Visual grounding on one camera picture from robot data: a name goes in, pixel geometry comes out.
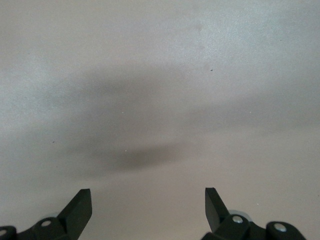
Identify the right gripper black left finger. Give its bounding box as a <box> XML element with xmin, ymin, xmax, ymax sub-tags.
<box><xmin>32</xmin><ymin>188</ymin><xmax>93</xmax><ymax>240</ymax></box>

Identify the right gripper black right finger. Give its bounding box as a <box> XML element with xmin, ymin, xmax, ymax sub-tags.
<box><xmin>201</xmin><ymin>186</ymin><xmax>251</xmax><ymax>240</ymax></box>

